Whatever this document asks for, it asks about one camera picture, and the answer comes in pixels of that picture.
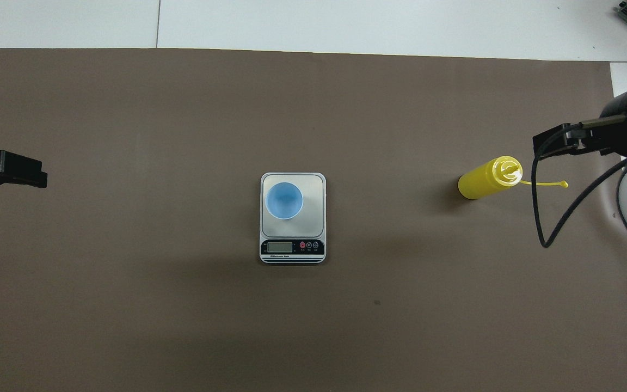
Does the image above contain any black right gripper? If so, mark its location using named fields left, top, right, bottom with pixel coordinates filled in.
left=533, top=90, right=627, bottom=160

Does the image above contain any yellow squeeze bottle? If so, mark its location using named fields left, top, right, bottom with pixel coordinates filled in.
left=458, top=156, right=569, bottom=201

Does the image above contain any light blue plastic cup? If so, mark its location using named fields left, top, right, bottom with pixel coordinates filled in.
left=265, top=182, right=304, bottom=221

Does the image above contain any silver digital kitchen scale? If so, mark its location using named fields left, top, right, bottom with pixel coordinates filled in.
left=260, top=173, right=327, bottom=265

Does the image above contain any brown paper table mat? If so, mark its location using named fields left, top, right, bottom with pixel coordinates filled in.
left=0, top=48, right=627, bottom=392

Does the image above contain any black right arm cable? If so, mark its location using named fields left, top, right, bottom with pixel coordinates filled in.
left=531, top=130, right=627, bottom=249

